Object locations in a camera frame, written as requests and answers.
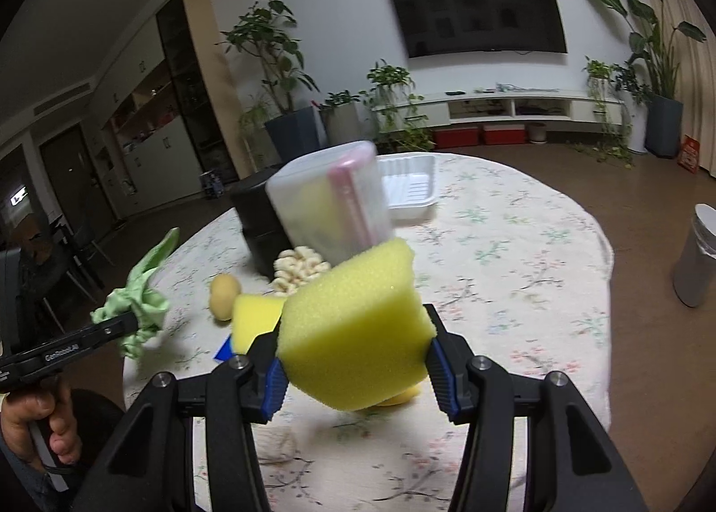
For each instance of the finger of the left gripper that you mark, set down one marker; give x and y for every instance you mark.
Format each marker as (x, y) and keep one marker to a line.
(37, 364)

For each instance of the red bag on floor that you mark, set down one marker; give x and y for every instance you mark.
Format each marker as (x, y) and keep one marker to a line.
(689, 156)

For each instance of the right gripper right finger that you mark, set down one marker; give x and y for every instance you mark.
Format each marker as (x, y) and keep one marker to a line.
(532, 443)

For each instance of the large leafy plant right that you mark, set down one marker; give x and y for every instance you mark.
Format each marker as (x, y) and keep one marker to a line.
(649, 75)

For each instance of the wall-mounted black television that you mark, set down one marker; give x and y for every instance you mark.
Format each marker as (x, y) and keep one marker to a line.
(438, 27)

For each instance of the red storage box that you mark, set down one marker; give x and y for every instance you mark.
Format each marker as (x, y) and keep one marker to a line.
(504, 134)
(456, 136)

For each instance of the green cloth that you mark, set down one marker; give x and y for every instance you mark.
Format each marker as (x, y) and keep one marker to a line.
(137, 296)

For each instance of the beige curtain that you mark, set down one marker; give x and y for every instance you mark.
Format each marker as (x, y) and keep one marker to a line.
(696, 80)

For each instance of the floral tablecloth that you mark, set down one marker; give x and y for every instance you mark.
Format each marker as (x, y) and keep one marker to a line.
(516, 267)

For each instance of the grey trash can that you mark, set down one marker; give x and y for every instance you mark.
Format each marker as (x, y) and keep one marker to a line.
(695, 270)

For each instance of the small potted vine plant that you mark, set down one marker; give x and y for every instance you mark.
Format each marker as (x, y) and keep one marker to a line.
(607, 109)

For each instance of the tall plant in blue pot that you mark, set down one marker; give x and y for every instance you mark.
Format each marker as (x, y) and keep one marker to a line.
(266, 32)

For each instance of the translucent plastic container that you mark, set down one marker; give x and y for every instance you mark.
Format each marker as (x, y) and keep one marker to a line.
(333, 201)

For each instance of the white tv console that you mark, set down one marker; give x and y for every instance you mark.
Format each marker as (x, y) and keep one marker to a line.
(568, 110)

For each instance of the plant in white ribbed pot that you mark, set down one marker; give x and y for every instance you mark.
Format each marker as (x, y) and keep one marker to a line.
(341, 119)

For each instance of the red storage box left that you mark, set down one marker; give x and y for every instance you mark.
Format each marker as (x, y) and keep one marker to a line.
(456, 136)

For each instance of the white plastic tray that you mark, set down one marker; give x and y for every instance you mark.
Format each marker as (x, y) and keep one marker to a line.
(410, 185)

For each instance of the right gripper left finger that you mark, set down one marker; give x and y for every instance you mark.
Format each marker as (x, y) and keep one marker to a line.
(147, 465)

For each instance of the yellow egg-shaped sponge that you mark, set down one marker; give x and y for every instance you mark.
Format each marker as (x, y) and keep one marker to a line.
(399, 399)

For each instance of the wooden shelving cabinet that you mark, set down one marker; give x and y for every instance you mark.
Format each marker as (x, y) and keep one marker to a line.
(137, 137)

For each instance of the red storage box right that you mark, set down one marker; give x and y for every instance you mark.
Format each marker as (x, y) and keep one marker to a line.
(504, 134)

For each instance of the trailing green plant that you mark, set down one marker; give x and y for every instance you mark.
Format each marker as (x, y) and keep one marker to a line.
(395, 109)

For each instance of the yellow rectangular sponge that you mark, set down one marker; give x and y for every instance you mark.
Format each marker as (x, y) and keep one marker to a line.
(253, 315)
(359, 334)

